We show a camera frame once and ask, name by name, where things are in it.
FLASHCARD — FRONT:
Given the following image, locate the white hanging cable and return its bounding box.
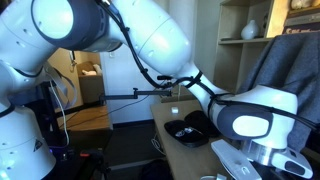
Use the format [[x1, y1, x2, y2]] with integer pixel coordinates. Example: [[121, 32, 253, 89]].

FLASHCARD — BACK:
[[150, 132, 167, 157]]

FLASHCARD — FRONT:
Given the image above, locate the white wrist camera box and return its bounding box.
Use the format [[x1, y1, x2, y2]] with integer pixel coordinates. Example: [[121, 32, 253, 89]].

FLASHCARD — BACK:
[[210, 139, 263, 180]]

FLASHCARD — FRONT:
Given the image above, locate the white ceramic vase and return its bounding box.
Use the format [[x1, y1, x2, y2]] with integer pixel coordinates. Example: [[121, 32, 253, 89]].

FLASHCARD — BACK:
[[240, 19, 261, 41]]

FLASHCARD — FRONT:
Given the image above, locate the grey knitted cardigan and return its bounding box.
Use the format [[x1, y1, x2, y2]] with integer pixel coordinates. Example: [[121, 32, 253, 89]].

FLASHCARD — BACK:
[[237, 31, 320, 154]]

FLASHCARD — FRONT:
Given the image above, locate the wall intercom phone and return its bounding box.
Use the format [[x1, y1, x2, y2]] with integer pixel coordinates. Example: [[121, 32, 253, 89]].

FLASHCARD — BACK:
[[68, 49, 77, 73]]

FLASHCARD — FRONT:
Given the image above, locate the black zip case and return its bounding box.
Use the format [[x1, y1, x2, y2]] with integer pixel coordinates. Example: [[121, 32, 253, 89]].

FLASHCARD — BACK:
[[163, 110, 222, 149]]

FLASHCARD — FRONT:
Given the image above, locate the white strap cable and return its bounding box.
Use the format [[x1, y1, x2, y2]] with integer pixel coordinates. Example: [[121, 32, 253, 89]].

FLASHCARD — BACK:
[[43, 63, 78, 148]]

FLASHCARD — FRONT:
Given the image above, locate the wooden side table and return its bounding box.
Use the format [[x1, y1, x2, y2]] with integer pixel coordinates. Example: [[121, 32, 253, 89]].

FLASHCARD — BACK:
[[55, 105, 114, 149]]

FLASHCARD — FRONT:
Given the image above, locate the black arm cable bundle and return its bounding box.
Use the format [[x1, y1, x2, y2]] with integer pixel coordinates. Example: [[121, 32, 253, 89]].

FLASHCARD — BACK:
[[95, 0, 320, 132]]

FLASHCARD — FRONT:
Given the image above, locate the stack of books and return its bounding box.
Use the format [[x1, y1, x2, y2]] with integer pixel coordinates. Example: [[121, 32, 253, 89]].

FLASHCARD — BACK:
[[282, 12, 320, 35]]

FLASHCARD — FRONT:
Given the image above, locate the wooden shelf unit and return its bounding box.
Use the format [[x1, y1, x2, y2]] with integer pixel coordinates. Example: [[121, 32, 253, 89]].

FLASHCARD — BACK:
[[213, 0, 320, 95]]

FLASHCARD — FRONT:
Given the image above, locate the beige armchair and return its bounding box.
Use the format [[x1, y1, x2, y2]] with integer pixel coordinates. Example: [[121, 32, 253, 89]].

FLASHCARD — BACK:
[[76, 60, 105, 104]]

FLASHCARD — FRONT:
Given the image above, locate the plush toy figure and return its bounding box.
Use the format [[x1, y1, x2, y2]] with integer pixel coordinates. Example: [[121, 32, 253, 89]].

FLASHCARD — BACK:
[[289, 0, 315, 10]]

